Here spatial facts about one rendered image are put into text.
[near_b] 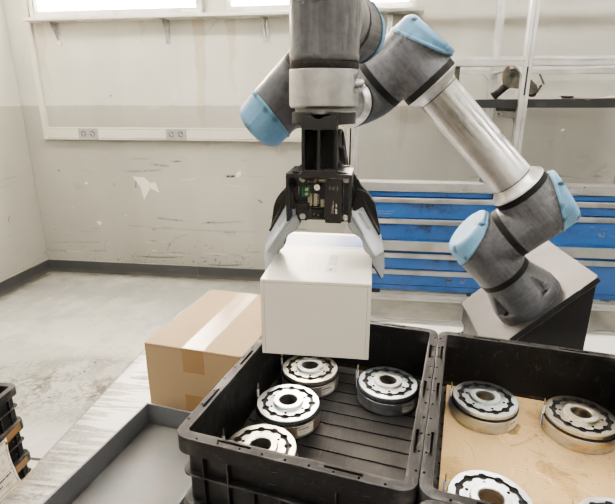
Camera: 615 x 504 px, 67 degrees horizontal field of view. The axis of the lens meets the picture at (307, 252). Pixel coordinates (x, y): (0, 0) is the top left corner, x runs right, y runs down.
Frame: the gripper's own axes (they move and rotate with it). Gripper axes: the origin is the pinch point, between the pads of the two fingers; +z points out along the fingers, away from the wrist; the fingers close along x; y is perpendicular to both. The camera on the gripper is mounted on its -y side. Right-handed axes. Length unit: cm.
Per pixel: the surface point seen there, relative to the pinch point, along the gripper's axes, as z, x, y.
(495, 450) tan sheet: 28.5, 25.5, -4.3
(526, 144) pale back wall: 7, 108, -281
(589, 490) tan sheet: 28.5, 36.1, 1.9
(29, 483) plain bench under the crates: 41, -51, -1
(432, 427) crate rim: 18.4, 14.5, 4.8
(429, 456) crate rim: 18.4, 13.5, 10.1
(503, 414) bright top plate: 25.3, 27.4, -8.8
